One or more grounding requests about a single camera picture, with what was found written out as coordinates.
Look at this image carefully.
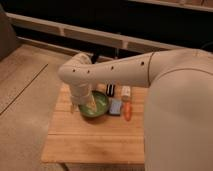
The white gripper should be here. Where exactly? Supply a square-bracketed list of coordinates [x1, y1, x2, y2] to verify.
[70, 93, 97, 111]

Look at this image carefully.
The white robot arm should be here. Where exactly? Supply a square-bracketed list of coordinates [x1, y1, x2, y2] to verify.
[58, 48, 213, 171]

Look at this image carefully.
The green bowl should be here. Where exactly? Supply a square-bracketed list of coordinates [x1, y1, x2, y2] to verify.
[79, 91, 110, 118]

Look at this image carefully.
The black striped box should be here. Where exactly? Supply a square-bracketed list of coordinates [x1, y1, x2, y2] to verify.
[106, 84, 115, 97]

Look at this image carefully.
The blue sponge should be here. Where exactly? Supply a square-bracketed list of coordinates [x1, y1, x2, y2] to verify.
[109, 98, 122, 115]

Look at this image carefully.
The white bottle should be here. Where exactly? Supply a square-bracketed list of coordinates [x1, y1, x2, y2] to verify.
[121, 86, 131, 101]

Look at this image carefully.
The orange carrot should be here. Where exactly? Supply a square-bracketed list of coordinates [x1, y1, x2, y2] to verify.
[124, 102, 132, 121]

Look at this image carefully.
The wooden table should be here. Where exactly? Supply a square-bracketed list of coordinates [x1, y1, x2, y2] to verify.
[41, 84, 147, 164]

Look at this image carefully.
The white shelf rail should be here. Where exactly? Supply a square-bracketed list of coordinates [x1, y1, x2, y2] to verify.
[6, 12, 181, 53]

